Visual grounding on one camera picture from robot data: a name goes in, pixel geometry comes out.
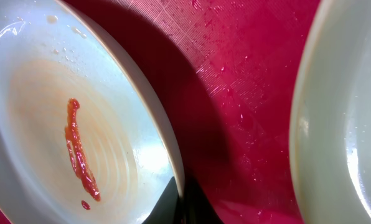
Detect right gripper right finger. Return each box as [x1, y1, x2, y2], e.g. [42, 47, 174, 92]
[184, 179, 223, 224]

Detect white plate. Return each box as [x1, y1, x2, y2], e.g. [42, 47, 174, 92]
[0, 0, 184, 223]
[289, 0, 371, 223]

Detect red plastic tray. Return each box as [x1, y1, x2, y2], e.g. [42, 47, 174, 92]
[0, 0, 322, 224]

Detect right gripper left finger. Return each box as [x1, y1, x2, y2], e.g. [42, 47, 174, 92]
[143, 177, 182, 224]

